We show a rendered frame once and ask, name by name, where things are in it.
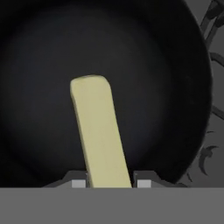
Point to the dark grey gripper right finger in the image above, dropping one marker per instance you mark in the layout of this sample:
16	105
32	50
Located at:
147	178

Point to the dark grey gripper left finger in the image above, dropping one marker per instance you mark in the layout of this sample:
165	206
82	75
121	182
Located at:
75	178

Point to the pale yellow butter stick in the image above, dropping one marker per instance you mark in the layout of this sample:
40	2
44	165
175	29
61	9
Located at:
99	131

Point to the black round pan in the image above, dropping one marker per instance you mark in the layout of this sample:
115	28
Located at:
43	87

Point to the grey hob with black grates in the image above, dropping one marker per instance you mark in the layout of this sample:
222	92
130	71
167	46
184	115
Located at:
214	87

